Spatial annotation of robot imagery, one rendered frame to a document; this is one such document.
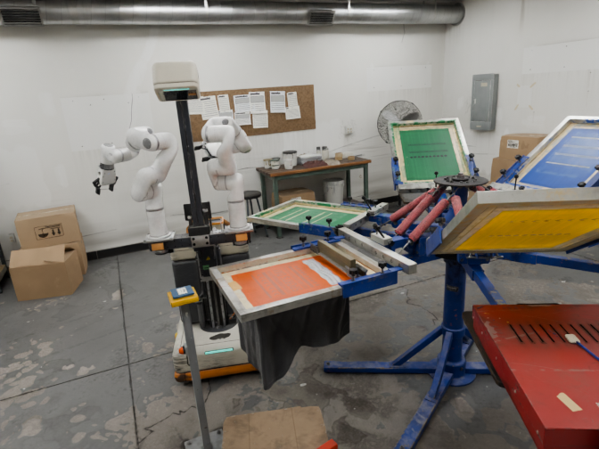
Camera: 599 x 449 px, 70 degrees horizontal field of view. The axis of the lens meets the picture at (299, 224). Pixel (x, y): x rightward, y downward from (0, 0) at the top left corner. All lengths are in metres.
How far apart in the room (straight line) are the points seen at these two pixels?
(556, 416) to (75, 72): 5.35
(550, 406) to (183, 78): 1.89
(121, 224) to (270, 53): 2.94
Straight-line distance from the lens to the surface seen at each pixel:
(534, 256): 2.65
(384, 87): 6.90
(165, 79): 2.20
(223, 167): 2.28
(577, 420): 1.24
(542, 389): 1.30
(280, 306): 1.87
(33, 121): 5.69
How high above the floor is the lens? 1.86
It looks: 17 degrees down
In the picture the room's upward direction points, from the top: 4 degrees counter-clockwise
